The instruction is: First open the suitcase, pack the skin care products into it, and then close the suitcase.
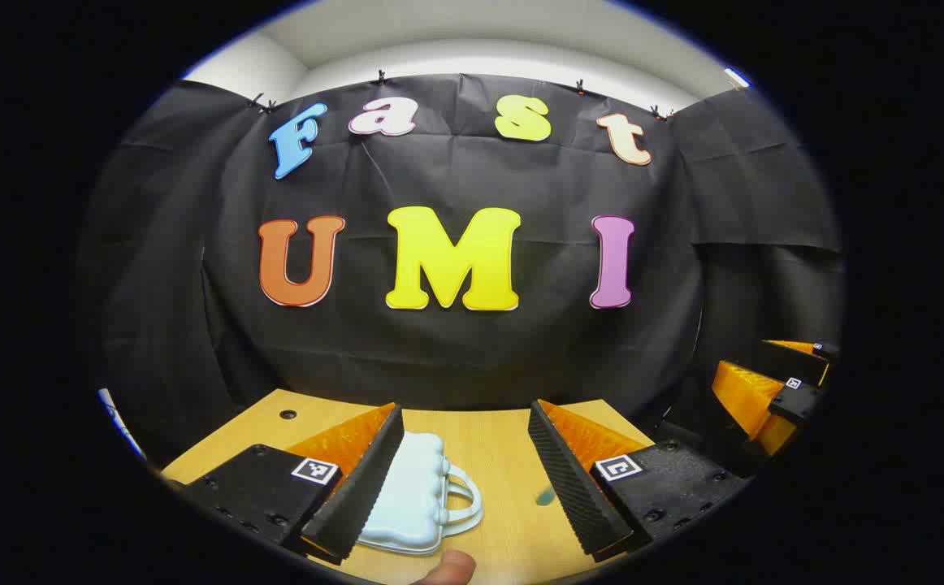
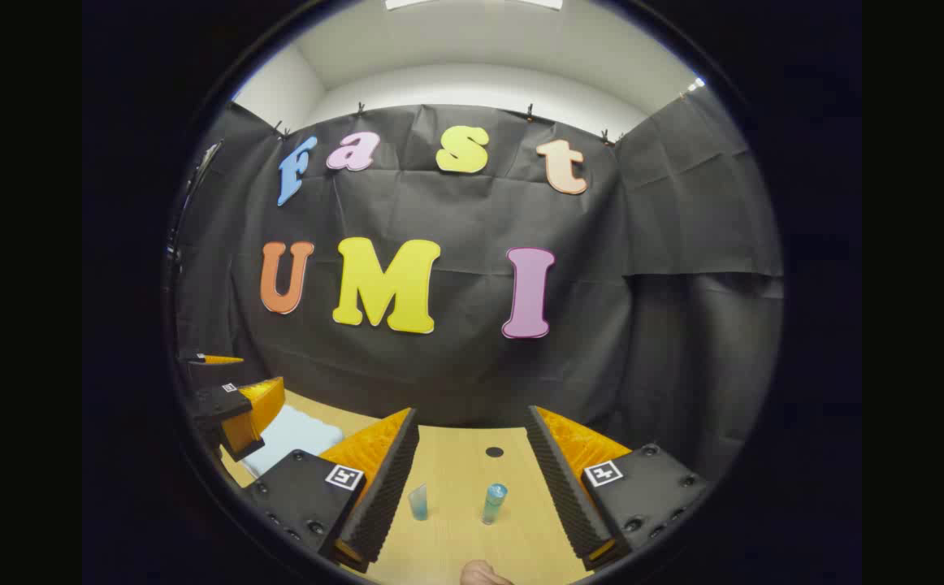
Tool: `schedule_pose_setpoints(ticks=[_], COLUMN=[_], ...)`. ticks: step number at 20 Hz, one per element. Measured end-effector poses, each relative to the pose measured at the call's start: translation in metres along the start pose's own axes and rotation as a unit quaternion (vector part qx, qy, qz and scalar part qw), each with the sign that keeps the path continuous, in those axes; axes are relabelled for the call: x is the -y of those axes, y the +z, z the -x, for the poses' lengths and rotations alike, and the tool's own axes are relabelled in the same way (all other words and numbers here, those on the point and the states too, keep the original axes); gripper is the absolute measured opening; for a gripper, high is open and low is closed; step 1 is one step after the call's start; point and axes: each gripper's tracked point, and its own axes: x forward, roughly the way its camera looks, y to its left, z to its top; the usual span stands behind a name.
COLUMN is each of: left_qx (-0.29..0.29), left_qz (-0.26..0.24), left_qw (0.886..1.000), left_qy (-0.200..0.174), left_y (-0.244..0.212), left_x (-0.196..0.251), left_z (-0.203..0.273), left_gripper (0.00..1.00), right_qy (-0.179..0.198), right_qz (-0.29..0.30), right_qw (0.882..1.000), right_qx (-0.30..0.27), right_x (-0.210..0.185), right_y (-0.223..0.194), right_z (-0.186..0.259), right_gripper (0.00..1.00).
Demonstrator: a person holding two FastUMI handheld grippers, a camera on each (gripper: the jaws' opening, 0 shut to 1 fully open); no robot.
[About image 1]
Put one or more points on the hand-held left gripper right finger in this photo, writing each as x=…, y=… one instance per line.
x=569, y=487

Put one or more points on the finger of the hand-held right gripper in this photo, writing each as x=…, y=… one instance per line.
x=797, y=402
x=789, y=357

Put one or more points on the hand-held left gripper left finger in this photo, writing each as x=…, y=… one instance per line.
x=362, y=496

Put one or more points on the green bottle with blue cap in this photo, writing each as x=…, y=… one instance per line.
x=546, y=495

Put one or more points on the black backdrop cloth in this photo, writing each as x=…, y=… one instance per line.
x=456, y=357

